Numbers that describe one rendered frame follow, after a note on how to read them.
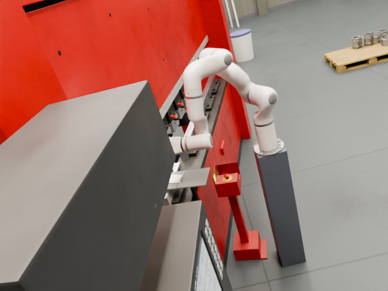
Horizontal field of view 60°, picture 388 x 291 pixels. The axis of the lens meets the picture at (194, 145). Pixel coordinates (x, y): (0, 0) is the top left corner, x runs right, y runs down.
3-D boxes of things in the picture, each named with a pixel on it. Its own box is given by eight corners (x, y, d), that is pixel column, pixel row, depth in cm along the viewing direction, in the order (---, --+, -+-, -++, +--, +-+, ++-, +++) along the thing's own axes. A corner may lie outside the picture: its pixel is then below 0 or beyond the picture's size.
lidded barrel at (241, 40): (253, 52, 760) (248, 27, 733) (258, 58, 716) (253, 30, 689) (232, 59, 764) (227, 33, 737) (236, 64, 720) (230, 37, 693)
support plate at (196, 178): (205, 186, 198) (205, 184, 198) (165, 190, 206) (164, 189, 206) (210, 168, 213) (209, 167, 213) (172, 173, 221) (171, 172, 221)
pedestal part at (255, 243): (267, 258, 263) (264, 248, 258) (236, 261, 270) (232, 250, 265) (267, 239, 280) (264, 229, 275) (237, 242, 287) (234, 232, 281)
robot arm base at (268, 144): (279, 137, 221) (275, 112, 212) (287, 150, 204) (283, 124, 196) (251, 144, 222) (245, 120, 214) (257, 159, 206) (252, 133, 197)
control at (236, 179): (240, 195, 235) (234, 174, 226) (218, 197, 239) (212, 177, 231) (241, 178, 251) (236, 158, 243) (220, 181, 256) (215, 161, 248)
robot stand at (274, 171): (298, 244, 267) (278, 137, 220) (306, 261, 251) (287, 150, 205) (276, 249, 268) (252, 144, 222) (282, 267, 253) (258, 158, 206)
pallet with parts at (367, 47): (385, 44, 582) (385, 26, 568) (411, 55, 514) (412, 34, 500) (322, 61, 595) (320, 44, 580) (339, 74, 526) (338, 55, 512)
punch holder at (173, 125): (175, 133, 229) (167, 111, 222) (163, 134, 232) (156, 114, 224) (179, 122, 242) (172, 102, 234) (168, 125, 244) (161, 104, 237)
